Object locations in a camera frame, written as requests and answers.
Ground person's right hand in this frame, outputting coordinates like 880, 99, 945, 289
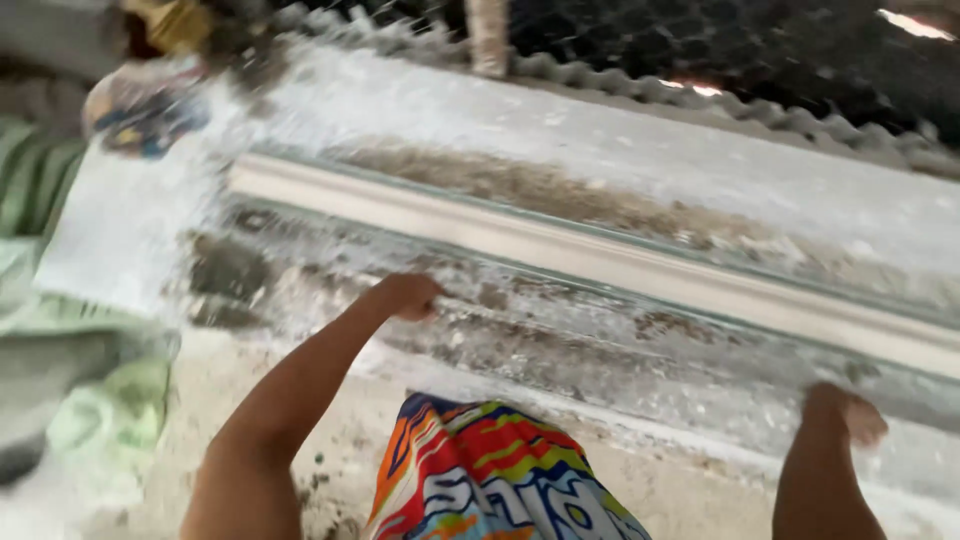
804, 381, 890, 450

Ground person's left hand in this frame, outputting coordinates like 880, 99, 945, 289
374, 272, 446, 324

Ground long plaster-covered work table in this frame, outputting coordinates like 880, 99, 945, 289
33, 37, 960, 526

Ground long white plaster moulding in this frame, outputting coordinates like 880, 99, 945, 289
227, 153, 960, 381

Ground person's colourful printed shorts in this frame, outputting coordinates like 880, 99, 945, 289
364, 392, 652, 540

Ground corrugated grey roofing sheet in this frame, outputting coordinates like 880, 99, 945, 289
273, 3, 960, 177

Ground colourful printed cloth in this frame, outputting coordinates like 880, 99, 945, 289
82, 60, 213, 160

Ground heap of green sacks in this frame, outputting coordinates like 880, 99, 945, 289
0, 116, 181, 489

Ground yellow cloth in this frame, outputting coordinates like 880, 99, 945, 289
120, 0, 215, 57

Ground wooden post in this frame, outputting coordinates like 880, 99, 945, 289
465, 0, 513, 78

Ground wire mesh fence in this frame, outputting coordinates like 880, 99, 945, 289
285, 0, 960, 144

